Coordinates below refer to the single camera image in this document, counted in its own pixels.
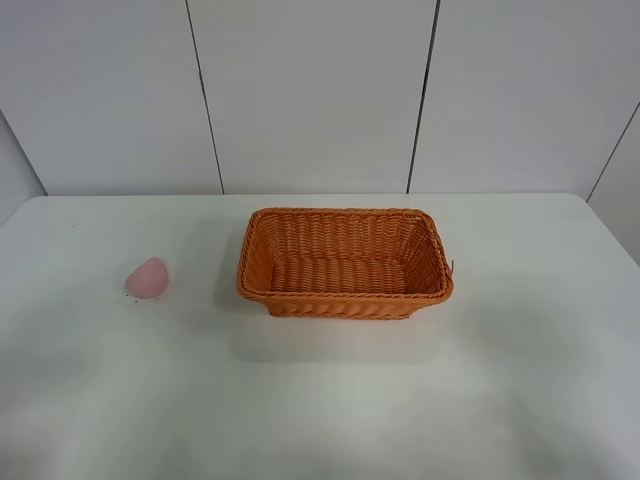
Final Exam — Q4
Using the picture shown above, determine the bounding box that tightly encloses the pink peach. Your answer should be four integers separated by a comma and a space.
125, 257, 170, 299

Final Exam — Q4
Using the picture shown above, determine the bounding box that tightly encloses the orange woven basket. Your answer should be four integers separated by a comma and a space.
236, 208, 454, 320

